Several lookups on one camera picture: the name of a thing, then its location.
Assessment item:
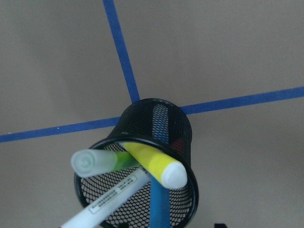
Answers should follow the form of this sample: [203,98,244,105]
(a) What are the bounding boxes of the yellow highlighter pen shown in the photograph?
[120,142,188,190]

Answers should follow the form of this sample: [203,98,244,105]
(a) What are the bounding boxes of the green highlighter pen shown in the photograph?
[71,149,140,178]

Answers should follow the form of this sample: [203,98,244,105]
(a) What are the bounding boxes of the blue highlighter pen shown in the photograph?
[149,177,171,228]

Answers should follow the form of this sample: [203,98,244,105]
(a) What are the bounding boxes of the white red-capped marker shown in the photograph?
[61,167,150,228]

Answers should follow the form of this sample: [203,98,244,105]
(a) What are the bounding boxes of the black mesh pen cup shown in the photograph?
[74,98,199,228]

